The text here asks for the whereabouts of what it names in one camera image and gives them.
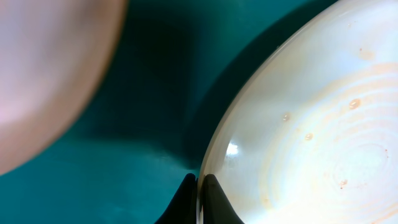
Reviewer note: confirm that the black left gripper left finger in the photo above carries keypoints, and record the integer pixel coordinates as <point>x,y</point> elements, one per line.
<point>182,207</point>

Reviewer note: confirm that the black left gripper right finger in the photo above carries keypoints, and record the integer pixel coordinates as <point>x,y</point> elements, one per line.
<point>216,206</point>

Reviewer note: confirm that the white plate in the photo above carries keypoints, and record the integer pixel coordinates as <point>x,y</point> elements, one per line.
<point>312,135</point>

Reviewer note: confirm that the teal plastic tray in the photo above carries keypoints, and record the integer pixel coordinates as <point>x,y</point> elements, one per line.
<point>178,66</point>

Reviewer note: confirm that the pink plate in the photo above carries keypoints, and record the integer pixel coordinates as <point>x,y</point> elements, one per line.
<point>54,54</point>

